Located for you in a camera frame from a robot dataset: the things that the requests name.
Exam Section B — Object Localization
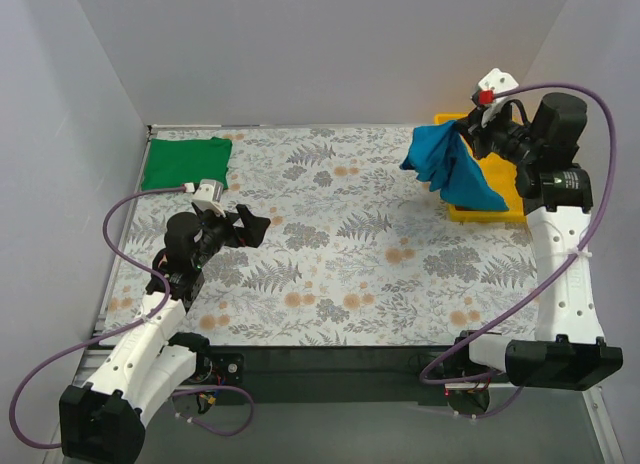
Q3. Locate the yellow plastic bin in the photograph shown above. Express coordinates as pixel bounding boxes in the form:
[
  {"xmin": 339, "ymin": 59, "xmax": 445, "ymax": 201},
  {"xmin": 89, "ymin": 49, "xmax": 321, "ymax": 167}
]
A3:
[{"xmin": 446, "ymin": 139, "xmax": 525, "ymax": 224}]

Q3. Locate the blue t shirt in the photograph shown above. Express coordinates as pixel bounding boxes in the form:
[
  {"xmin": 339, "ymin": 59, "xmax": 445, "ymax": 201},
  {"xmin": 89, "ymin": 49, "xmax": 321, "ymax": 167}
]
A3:
[{"xmin": 400, "ymin": 120, "xmax": 508, "ymax": 212}]

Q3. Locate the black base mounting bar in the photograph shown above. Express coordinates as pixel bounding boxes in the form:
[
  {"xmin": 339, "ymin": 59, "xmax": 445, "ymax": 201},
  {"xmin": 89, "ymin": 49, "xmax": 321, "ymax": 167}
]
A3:
[{"xmin": 205, "ymin": 345, "xmax": 447, "ymax": 406}]

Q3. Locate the folded green t shirt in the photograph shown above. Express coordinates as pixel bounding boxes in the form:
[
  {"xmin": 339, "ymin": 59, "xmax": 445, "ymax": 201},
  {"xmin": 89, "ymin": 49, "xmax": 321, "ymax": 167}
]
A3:
[{"xmin": 141, "ymin": 137, "xmax": 232, "ymax": 190}]

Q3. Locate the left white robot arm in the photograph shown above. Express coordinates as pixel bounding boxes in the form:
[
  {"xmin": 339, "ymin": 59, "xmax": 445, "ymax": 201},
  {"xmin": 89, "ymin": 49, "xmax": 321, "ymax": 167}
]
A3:
[{"xmin": 59, "ymin": 204, "xmax": 271, "ymax": 463}]

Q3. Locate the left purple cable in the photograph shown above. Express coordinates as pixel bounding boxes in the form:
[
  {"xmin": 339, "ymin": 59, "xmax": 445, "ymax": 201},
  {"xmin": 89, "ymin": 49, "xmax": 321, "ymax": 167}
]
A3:
[{"xmin": 8, "ymin": 182, "xmax": 255, "ymax": 450}]

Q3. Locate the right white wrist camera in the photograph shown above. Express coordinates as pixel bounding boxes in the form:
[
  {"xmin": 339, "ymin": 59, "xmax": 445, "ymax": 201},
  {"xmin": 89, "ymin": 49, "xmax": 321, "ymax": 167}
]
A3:
[{"xmin": 472, "ymin": 68, "xmax": 519, "ymax": 127}]

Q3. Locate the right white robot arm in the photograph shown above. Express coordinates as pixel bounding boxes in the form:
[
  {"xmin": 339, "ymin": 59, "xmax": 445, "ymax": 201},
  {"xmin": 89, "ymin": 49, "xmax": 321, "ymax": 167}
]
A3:
[{"xmin": 452, "ymin": 92, "xmax": 623, "ymax": 391}]

